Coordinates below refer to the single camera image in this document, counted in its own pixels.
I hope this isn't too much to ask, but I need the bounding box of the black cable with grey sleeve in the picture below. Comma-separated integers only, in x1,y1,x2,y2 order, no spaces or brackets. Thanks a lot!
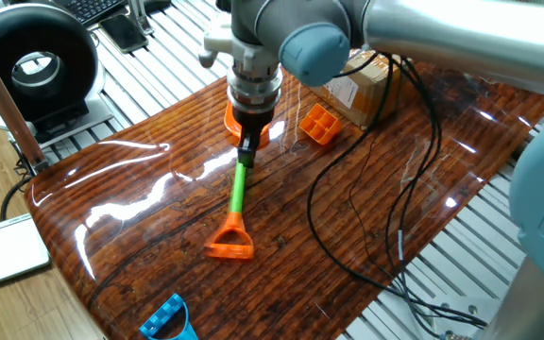
380,51,488,330

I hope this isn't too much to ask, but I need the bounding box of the brown wooden pole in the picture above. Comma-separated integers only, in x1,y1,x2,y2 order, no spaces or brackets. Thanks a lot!
0,27,49,174

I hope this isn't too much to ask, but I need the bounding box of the black keyboard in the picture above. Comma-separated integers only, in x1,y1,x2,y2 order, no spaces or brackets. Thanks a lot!
57,0,129,27

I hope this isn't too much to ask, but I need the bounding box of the grey metal stand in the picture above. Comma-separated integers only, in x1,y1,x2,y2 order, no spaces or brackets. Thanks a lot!
127,0,155,37

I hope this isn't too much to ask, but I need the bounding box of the blue toy tool yellow shaft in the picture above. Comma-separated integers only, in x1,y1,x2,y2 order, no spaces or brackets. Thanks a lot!
138,293,200,340

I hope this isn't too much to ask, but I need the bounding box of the black smartphone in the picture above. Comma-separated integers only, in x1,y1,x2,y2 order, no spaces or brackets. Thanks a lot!
98,12,149,54

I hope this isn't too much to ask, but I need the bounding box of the taped cardboard box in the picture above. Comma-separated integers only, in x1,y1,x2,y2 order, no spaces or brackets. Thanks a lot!
309,49,408,129

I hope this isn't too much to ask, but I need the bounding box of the orange toy shovel green shaft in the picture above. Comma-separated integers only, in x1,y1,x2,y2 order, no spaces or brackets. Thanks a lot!
204,101,272,260

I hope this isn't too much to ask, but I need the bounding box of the orange grid toy block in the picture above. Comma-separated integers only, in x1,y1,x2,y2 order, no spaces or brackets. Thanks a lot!
297,102,344,146

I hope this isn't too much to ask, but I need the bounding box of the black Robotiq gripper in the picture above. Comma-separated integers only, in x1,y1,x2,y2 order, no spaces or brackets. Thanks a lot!
231,106,274,168

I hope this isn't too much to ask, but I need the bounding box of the wood-grain table mat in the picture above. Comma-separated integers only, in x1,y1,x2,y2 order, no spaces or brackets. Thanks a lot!
24,46,544,340

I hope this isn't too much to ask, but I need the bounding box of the white tablet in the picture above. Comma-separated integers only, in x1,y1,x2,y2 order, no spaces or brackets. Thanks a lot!
0,212,52,295

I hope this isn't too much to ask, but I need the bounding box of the black floor cable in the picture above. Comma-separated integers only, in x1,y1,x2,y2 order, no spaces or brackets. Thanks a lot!
0,173,35,223

